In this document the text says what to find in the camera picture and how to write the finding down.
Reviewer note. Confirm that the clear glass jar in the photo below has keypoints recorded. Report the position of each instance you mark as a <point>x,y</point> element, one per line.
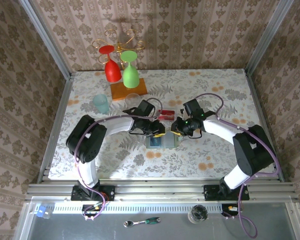
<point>197,213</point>

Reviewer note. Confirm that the aluminium frame rail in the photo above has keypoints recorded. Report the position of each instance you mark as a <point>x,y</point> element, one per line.
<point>160,190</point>

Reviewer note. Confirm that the black connector block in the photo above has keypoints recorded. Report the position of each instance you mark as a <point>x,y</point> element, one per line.
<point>227,212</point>
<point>90,209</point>

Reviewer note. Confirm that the red wine glass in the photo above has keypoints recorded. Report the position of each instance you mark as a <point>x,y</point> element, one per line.
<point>112,72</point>

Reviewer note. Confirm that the clear plastic cup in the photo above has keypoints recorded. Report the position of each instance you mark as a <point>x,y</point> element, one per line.
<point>132,100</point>

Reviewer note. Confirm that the green wine glass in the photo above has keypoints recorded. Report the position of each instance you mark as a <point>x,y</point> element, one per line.
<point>130,77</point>

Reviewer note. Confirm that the grey metal tray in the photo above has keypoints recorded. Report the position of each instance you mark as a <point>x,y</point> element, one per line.
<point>90,230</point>

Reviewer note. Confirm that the aluminium table side rail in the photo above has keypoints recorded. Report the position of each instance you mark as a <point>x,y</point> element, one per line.
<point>255,95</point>
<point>65,95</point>

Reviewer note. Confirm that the teal plastic cup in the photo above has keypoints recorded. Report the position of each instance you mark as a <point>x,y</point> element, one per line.
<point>101,106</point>

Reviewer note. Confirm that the blue credit card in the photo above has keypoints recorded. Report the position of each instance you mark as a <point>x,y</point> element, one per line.
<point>155,142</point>

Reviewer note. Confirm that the aluminium frame post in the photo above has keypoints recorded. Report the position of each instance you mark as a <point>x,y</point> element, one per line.
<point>46,37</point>
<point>267,37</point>

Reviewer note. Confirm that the blue white plastic connector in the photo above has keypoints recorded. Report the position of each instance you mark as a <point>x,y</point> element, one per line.
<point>41,211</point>

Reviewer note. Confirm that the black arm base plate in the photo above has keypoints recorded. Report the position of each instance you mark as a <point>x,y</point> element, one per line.
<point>211,193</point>
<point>107,193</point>

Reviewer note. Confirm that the pale green card holder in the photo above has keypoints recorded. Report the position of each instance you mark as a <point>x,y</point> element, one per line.
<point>168,142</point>

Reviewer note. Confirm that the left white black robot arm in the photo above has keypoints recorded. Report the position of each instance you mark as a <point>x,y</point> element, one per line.
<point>86,140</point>

